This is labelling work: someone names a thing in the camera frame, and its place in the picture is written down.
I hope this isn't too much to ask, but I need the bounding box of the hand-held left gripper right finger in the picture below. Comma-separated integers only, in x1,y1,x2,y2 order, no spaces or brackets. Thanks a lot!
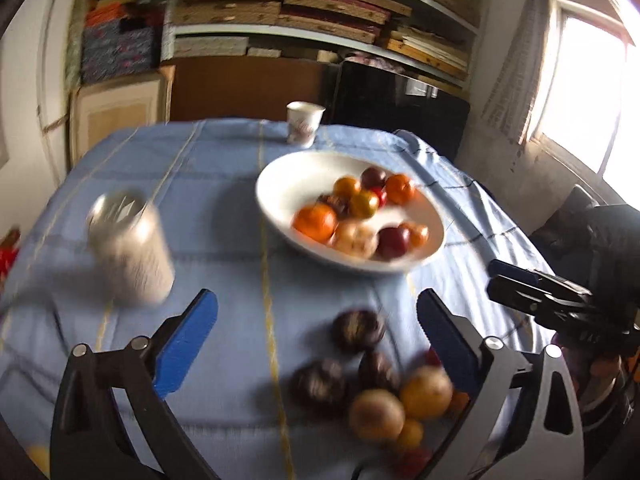
416,288,586,480

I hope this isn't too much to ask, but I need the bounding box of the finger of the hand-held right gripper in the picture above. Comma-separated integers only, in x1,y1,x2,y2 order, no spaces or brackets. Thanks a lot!
486,276,601,332
489,259,596,306

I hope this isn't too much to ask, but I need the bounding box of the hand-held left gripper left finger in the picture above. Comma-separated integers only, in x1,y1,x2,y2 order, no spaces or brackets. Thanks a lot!
50,288,221,480

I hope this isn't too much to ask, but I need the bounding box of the yellow passion fruit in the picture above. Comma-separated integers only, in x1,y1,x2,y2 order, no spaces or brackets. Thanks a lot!
399,365,454,420

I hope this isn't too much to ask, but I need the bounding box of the dark wrinkled passion fruit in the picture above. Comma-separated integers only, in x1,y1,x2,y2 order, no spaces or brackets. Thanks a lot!
291,359,350,414
320,194,351,219
357,350,401,394
332,309,387,354

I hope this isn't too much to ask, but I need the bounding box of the small yellow-brown fruit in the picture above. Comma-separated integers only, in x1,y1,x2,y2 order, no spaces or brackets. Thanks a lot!
395,419,425,451

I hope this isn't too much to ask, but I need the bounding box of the orange-brown passion fruit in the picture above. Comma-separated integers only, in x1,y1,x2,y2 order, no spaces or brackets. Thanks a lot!
348,389,406,441

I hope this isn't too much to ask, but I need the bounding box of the small mandarin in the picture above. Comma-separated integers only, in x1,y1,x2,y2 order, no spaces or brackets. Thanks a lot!
403,222,431,249

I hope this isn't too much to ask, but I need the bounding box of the pale tan passion fruit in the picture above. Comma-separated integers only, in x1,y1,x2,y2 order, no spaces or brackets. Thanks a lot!
330,221,379,260

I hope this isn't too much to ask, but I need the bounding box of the large orange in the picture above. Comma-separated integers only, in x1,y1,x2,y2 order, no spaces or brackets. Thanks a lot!
292,203,339,242
384,173,417,205

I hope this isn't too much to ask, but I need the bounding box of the yellow-green cherry tomato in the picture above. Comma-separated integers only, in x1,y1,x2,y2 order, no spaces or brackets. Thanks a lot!
348,190,380,219

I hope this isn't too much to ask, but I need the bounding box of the dark red plum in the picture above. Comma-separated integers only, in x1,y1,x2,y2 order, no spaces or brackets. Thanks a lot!
360,166,387,190

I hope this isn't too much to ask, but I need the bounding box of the smooth yellow-orange fruit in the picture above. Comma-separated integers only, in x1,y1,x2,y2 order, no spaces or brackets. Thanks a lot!
333,176,362,201

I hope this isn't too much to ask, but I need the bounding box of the white plate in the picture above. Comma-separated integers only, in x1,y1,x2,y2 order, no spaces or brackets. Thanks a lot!
255,150,447,275

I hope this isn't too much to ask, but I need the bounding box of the blue plaid tablecloth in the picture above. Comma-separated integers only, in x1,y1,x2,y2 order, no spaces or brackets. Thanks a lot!
0,117,583,480

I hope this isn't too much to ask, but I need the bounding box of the black leather chair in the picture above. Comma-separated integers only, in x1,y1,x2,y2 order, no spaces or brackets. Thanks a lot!
530,185,640,311

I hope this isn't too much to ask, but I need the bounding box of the white beverage can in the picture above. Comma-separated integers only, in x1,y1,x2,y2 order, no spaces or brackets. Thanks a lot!
86,190,176,306

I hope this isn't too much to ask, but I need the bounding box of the window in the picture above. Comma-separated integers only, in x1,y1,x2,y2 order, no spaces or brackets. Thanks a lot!
530,0,640,193

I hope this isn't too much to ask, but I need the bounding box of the red dotted item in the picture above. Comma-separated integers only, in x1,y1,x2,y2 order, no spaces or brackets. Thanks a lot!
0,230,23,283

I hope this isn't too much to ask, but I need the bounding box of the black screen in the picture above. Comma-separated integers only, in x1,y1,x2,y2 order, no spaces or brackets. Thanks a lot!
332,60,472,162

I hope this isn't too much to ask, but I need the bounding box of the patterned curtain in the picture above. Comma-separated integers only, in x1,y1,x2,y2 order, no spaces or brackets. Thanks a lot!
482,0,558,147

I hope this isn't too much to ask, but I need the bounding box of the wooden framed panel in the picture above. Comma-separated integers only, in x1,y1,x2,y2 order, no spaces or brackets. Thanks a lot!
69,66,176,167

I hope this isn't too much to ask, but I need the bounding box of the white paper cup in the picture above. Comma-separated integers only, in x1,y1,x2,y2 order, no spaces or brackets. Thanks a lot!
286,101,326,149

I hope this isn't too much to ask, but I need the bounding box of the brown board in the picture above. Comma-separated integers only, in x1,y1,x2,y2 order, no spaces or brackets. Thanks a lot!
167,56,346,124

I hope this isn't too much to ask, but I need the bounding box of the white curved stick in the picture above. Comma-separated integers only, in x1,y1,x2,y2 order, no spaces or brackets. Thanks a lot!
35,0,71,173

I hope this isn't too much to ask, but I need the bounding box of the stack of blue patterned boxes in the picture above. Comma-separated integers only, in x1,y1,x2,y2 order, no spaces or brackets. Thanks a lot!
80,2,167,86

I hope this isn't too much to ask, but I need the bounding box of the white metal shelf rack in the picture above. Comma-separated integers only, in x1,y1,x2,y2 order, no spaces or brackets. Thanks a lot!
160,0,486,92

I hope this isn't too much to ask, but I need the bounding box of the green patterned roll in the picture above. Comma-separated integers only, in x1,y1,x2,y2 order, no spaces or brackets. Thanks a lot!
65,0,90,92

